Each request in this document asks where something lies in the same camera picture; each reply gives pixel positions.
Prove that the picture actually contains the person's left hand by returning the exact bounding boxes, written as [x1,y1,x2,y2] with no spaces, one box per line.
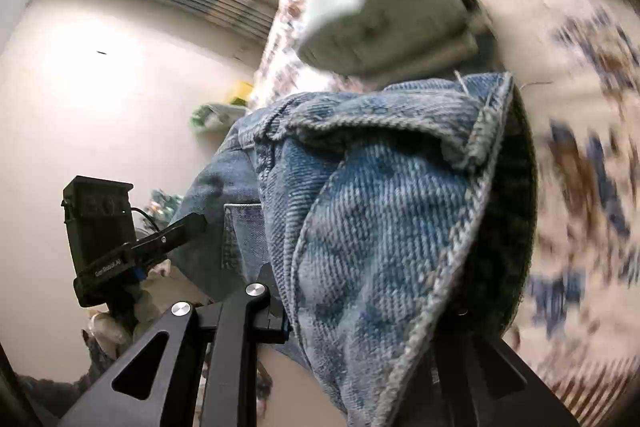
[87,289,168,348]

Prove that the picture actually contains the yellow box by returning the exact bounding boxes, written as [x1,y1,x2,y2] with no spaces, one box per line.
[225,80,256,106]

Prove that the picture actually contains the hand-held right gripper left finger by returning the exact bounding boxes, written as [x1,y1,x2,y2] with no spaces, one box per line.
[59,282,291,427]

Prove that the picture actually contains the black cable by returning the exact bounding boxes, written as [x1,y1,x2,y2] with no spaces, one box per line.
[130,206,162,235]

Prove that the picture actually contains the floral bed sheet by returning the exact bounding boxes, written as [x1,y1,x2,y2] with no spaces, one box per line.
[252,0,640,414]

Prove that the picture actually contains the dark cloth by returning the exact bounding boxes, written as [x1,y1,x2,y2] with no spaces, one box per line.
[15,329,118,415]

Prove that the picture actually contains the blue denim pants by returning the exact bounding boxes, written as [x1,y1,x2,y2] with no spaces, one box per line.
[172,72,540,427]

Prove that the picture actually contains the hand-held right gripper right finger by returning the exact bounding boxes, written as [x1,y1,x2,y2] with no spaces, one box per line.
[434,334,582,427]

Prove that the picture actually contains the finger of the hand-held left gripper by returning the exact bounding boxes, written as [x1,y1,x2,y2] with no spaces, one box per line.
[125,213,208,260]

